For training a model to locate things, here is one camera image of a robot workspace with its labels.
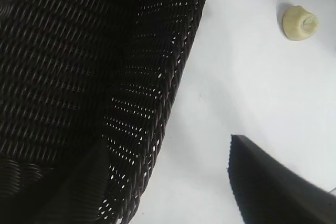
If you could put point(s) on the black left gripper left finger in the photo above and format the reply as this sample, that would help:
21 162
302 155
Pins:
81 195

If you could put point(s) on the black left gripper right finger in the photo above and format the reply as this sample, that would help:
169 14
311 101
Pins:
275 192

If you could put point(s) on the dark brown woven basket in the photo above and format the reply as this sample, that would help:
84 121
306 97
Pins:
65 64

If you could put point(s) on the pale yellow egg yolk pastry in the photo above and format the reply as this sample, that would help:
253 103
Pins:
299 24

